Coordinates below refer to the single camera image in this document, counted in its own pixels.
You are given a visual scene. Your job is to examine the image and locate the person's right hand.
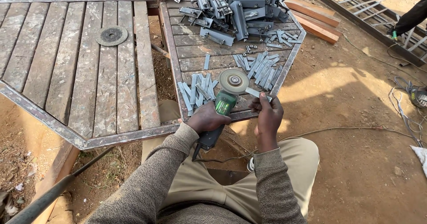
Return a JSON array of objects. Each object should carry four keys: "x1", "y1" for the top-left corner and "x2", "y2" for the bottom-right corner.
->
[{"x1": 248, "y1": 93, "x2": 284, "y2": 138}]

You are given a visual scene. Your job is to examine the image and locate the person's left hand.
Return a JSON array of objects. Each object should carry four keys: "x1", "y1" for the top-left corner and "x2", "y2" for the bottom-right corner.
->
[{"x1": 185, "y1": 101, "x2": 232, "y2": 134}]

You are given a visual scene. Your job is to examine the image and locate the green angle grinder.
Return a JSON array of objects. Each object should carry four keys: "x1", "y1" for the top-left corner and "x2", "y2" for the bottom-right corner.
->
[{"x1": 192, "y1": 69, "x2": 250, "y2": 160}]

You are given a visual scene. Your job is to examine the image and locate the small steel strip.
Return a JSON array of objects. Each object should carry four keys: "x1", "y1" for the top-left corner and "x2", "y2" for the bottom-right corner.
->
[{"x1": 245, "y1": 87, "x2": 273, "y2": 102}]

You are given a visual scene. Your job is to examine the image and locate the pile of ground steel strips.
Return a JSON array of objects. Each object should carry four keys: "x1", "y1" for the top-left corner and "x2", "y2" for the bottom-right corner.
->
[{"x1": 177, "y1": 73, "x2": 219, "y2": 116}]

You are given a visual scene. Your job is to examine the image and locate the pile of unground steel strips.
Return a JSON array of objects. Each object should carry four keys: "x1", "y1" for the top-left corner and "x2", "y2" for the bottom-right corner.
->
[{"x1": 232, "y1": 51, "x2": 284, "y2": 92}]

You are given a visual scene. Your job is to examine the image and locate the person's beige trousers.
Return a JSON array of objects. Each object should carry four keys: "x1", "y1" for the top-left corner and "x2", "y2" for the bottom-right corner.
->
[{"x1": 141, "y1": 99, "x2": 320, "y2": 224}]

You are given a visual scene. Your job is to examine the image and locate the cluster of steel nuts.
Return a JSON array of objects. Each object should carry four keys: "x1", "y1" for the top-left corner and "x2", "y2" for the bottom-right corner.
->
[{"x1": 242, "y1": 44, "x2": 257, "y2": 57}]

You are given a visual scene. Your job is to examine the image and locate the small scattered steel offcuts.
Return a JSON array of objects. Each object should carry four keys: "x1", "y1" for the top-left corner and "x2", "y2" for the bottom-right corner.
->
[{"x1": 266, "y1": 29, "x2": 303, "y2": 49}]

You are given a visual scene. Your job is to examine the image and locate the orange wooden plank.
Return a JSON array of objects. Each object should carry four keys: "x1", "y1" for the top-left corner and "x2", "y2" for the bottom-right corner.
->
[
  {"x1": 284, "y1": 0, "x2": 341, "y2": 28},
  {"x1": 291, "y1": 10, "x2": 342, "y2": 45}
]

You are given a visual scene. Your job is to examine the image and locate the wooden slat work table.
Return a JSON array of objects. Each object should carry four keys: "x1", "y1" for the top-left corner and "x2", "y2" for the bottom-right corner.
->
[{"x1": 0, "y1": 0, "x2": 307, "y2": 151}]

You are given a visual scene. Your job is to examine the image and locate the spare grinding disc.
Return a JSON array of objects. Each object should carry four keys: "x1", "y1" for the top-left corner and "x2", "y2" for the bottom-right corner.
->
[{"x1": 96, "y1": 25, "x2": 129, "y2": 47}]

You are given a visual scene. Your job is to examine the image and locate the dark steel pipe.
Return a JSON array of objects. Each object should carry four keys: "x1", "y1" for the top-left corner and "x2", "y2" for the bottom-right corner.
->
[{"x1": 5, "y1": 146, "x2": 116, "y2": 224}]

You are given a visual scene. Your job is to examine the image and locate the white cloth scrap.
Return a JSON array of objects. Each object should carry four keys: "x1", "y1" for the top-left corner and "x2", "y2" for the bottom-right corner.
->
[{"x1": 410, "y1": 145, "x2": 427, "y2": 178}]

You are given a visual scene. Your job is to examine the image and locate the black grinder power cord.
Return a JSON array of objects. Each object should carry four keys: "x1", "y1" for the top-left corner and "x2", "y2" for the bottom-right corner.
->
[{"x1": 191, "y1": 126, "x2": 427, "y2": 163}]

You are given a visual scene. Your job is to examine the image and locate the heap of steel bracket assemblies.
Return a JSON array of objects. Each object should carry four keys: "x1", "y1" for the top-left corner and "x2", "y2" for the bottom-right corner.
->
[{"x1": 178, "y1": 0, "x2": 293, "y2": 47}]

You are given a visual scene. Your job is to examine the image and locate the welded steel frame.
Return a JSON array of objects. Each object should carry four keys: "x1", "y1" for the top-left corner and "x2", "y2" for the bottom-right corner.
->
[{"x1": 309, "y1": 0, "x2": 427, "y2": 68}]

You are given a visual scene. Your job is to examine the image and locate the bundle of grey cables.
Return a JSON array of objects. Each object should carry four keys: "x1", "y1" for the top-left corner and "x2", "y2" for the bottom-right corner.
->
[{"x1": 388, "y1": 76, "x2": 427, "y2": 148}]

